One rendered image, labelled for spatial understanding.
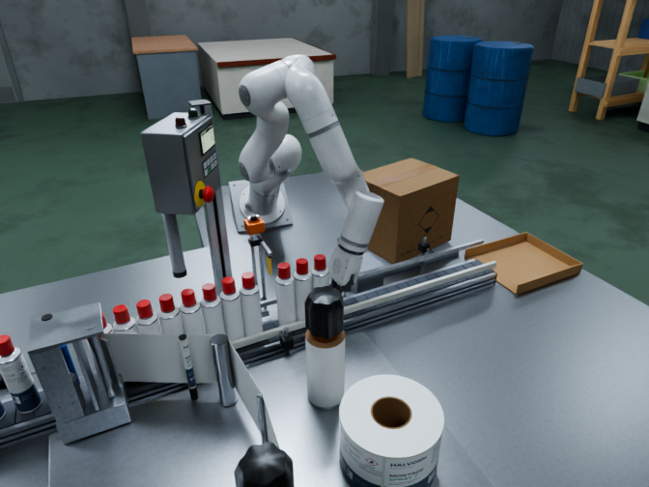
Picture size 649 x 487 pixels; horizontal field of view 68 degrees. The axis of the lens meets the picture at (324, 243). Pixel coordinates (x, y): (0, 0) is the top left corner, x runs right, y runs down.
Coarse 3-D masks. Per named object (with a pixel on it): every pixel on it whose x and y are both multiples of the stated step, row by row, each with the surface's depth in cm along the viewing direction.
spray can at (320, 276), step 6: (318, 258) 132; (324, 258) 132; (318, 264) 132; (324, 264) 133; (312, 270) 135; (318, 270) 133; (324, 270) 134; (312, 276) 134; (318, 276) 133; (324, 276) 134; (312, 282) 136; (318, 282) 134; (324, 282) 134; (312, 288) 137
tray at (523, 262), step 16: (512, 240) 187; (528, 240) 189; (480, 256) 180; (496, 256) 180; (512, 256) 180; (528, 256) 180; (544, 256) 180; (560, 256) 177; (496, 272) 171; (512, 272) 171; (528, 272) 171; (544, 272) 170; (560, 272) 165; (576, 272) 170; (512, 288) 162; (528, 288) 161
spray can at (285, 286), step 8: (280, 264) 130; (288, 264) 130; (280, 272) 129; (288, 272) 129; (280, 280) 130; (288, 280) 130; (280, 288) 130; (288, 288) 130; (280, 296) 132; (288, 296) 132; (280, 304) 133; (288, 304) 133; (280, 312) 135; (288, 312) 134; (280, 320) 136; (288, 320) 135
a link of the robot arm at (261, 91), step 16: (272, 64) 133; (256, 80) 129; (272, 80) 130; (240, 96) 133; (256, 96) 130; (272, 96) 132; (256, 112) 134; (272, 112) 140; (288, 112) 148; (256, 128) 154; (272, 128) 147; (256, 144) 157; (272, 144) 155; (240, 160) 165; (256, 160) 161; (256, 176) 165; (272, 176) 171
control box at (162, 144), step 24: (168, 120) 110; (192, 120) 110; (144, 144) 104; (168, 144) 103; (192, 144) 106; (168, 168) 106; (192, 168) 106; (216, 168) 120; (168, 192) 108; (192, 192) 108
